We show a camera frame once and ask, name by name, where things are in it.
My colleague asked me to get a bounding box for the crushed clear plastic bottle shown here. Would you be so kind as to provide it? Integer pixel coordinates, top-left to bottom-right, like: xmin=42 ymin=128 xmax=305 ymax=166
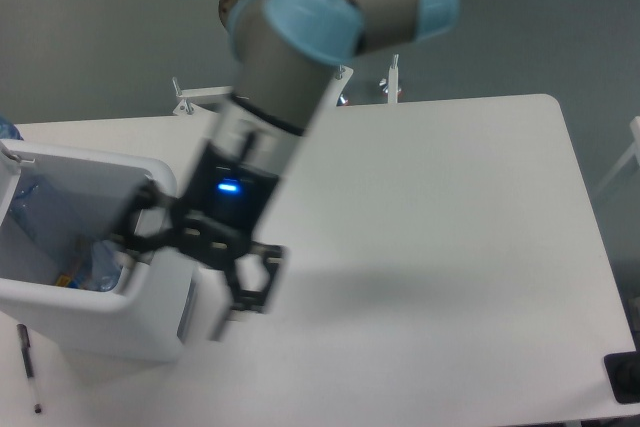
xmin=8 ymin=174 xmax=122 ymax=292

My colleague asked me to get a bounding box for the blue object at left edge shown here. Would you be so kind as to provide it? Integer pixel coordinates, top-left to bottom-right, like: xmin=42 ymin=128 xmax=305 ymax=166
xmin=0 ymin=116 xmax=23 ymax=140

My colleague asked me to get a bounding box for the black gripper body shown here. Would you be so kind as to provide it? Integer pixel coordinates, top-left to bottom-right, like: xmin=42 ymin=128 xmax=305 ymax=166
xmin=172 ymin=139 xmax=279 ymax=270

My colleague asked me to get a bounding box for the white frame at right edge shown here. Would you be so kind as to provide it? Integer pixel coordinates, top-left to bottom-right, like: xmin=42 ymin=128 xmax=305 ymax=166
xmin=592 ymin=116 xmax=639 ymax=204

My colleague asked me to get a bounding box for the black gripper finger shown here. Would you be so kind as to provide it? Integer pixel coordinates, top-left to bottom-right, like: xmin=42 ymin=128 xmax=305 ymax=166
xmin=208 ymin=241 xmax=286 ymax=341
xmin=108 ymin=181 xmax=177 ymax=265

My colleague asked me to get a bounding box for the black pen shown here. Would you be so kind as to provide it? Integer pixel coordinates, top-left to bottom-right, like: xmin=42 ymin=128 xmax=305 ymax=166
xmin=16 ymin=324 xmax=43 ymax=415

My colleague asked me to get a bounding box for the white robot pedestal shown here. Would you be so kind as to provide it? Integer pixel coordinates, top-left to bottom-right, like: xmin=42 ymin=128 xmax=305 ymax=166
xmin=172 ymin=53 xmax=403 ymax=116

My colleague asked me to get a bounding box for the colourful snack wrapper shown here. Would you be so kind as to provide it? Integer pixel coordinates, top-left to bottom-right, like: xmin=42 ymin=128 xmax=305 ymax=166
xmin=55 ymin=236 xmax=91 ymax=289

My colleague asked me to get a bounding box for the white open trash can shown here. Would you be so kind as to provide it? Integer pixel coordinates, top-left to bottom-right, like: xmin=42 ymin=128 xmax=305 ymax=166
xmin=1 ymin=139 xmax=200 ymax=362

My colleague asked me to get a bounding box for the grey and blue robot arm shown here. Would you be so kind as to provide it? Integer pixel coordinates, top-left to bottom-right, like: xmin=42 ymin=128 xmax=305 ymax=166
xmin=110 ymin=0 xmax=460 ymax=339

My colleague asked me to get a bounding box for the black device at table edge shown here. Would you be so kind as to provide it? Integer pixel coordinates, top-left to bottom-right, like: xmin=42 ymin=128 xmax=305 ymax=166
xmin=604 ymin=351 xmax=639 ymax=405

